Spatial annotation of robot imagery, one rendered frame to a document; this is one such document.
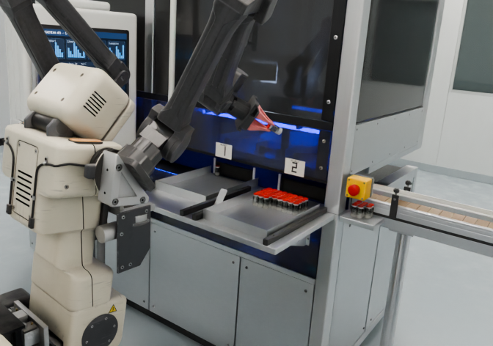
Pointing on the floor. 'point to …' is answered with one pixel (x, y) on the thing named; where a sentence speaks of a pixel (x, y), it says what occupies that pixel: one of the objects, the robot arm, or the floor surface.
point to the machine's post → (340, 153)
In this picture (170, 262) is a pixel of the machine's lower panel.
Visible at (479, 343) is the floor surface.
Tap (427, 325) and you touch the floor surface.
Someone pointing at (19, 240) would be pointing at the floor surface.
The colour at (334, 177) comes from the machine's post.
